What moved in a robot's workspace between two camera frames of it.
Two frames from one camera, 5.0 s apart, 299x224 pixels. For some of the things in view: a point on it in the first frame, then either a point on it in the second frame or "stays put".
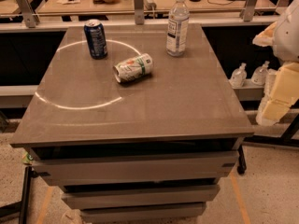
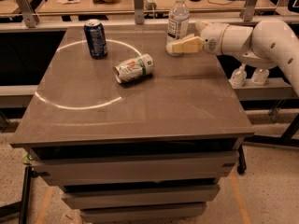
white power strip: x=149 y=2 stays put
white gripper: x=288 y=36 → x=211 y=39
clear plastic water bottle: x=177 y=26 stays put
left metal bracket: x=31 y=19 stays put
